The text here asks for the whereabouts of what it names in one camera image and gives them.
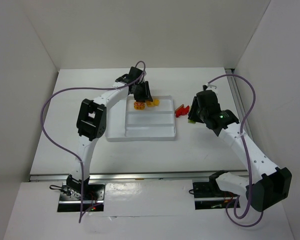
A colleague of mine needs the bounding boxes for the yellow long lego brick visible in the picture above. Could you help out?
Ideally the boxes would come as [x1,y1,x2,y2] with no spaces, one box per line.
[146,100,155,108]

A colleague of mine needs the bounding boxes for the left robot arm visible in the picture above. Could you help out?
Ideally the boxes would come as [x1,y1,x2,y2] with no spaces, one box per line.
[66,66,152,196]

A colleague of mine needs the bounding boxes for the aluminium front rail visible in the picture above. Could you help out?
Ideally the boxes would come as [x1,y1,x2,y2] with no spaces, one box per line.
[28,169,251,183]

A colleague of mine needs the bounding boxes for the red lego piece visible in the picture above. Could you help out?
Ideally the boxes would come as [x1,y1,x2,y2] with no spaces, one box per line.
[174,104,190,118]

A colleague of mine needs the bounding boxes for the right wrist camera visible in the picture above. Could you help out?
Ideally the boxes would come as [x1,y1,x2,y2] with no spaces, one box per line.
[202,83,218,91]

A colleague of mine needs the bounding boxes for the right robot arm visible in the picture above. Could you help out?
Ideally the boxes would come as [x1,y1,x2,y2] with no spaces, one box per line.
[188,90,292,212]

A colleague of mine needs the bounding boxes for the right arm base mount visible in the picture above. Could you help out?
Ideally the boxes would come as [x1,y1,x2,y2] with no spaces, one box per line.
[188,182,237,210]

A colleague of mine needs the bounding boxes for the round orange lego piece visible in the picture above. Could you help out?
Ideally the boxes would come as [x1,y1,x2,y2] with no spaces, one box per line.
[133,101,146,110]

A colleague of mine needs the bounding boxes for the small yellow lego brick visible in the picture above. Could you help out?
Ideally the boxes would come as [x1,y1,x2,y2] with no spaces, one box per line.
[153,99,160,106]

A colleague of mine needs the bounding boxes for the aluminium side rail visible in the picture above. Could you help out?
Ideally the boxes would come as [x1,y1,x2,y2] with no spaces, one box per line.
[224,67,256,151]

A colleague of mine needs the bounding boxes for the white divided tray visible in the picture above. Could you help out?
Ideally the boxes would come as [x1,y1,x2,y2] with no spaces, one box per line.
[104,95,176,142]

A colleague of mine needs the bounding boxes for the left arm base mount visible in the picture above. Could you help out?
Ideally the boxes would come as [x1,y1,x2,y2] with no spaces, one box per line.
[49,181,106,213]

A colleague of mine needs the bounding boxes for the green yellow lego stack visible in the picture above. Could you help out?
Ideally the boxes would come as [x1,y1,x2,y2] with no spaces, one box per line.
[188,119,196,124]

